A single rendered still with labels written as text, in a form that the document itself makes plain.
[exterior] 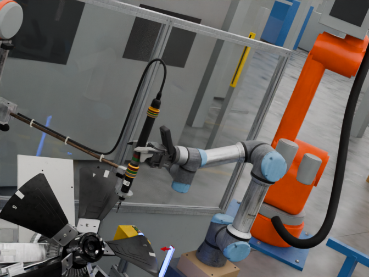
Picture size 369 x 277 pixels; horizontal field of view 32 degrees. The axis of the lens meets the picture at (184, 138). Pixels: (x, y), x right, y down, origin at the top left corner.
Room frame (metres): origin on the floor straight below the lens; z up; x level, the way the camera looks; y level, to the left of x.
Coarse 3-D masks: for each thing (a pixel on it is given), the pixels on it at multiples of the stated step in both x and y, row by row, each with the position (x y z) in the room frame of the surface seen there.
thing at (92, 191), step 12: (84, 168) 2.49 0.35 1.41; (96, 168) 2.50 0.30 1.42; (84, 180) 2.46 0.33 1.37; (96, 180) 2.46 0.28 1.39; (108, 180) 2.47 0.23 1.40; (84, 192) 2.42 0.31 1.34; (96, 192) 2.42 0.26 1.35; (108, 192) 2.43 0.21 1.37; (84, 204) 2.38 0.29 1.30; (96, 204) 2.38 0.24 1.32; (108, 204) 2.39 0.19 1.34; (84, 216) 2.35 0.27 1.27; (96, 216) 2.34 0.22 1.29
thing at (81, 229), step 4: (80, 220) 2.34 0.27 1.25; (84, 220) 2.34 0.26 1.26; (88, 220) 2.34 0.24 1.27; (92, 220) 2.34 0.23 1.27; (96, 220) 2.33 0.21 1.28; (80, 224) 2.33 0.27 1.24; (84, 224) 2.33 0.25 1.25; (92, 224) 2.32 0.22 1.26; (96, 224) 2.32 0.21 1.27; (76, 228) 2.31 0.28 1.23; (80, 228) 2.31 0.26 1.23; (84, 228) 2.31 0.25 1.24; (88, 228) 2.31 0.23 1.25; (92, 228) 2.31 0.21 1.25; (96, 228) 2.31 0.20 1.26; (80, 232) 2.30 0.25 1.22; (84, 232) 2.30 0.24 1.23; (96, 232) 2.29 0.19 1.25
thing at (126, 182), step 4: (156, 96) 2.32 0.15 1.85; (160, 96) 2.32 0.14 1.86; (156, 100) 2.31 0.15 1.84; (160, 100) 2.33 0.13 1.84; (152, 104) 2.31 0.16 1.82; (156, 104) 2.30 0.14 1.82; (160, 104) 2.32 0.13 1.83; (156, 108) 2.31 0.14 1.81; (124, 180) 2.31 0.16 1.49; (128, 180) 2.30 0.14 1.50; (132, 180) 2.31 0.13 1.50; (124, 184) 2.31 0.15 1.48; (128, 184) 2.31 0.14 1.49; (124, 188) 2.31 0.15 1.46; (128, 188) 2.31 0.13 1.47; (124, 192) 2.31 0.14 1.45; (120, 196) 2.31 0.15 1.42; (124, 200) 2.32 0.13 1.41
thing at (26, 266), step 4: (56, 256) 2.24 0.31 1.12; (44, 260) 2.20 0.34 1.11; (48, 260) 2.21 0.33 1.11; (28, 264) 2.14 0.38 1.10; (32, 264) 2.16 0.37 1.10; (36, 264) 2.17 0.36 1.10; (40, 264) 2.18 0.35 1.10; (24, 268) 2.12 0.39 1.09; (28, 268) 2.14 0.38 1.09; (0, 276) 2.05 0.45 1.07
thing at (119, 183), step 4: (120, 168) 2.32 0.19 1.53; (120, 172) 2.32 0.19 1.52; (124, 172) 2.32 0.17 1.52; (120, 176) 2.31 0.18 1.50; (124, 176) 2.32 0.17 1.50; (120, 180) 2.31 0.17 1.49; (116, 184) 2.32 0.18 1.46; (120, 184) 2.31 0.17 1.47; (116, 188) 2.32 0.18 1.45; (120, 188) 2.33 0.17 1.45; (116, 192) 2.30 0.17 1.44; (120, 192) 2.29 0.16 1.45; (128, 192) 2.32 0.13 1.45; (124, 196) 2.29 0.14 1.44; (128, 196) 2.30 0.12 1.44
